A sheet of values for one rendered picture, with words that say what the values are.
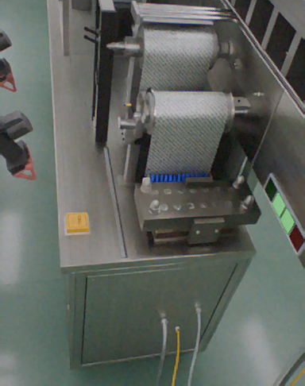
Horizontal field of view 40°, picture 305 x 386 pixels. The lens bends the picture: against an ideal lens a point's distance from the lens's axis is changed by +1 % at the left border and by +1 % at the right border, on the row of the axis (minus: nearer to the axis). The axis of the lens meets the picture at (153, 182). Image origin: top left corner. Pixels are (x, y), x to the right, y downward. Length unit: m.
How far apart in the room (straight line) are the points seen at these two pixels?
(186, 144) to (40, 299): 1.28
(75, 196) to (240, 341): 1.24
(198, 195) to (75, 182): 0.46
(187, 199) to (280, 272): 1.38
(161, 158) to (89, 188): 0.31
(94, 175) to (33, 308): 0.94
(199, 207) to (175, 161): 0.18
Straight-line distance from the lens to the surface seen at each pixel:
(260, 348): 2.38
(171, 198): 1.38
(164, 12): 1.50
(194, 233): 1.39
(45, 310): 2.30
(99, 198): 1.52
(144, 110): 1.32
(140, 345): 1.95
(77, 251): 1.38
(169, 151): 1.39
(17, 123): 1.26
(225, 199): 1.43
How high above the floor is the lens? 2.02
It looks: 44 degrees down
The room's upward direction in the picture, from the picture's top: 11 degrees clockwise
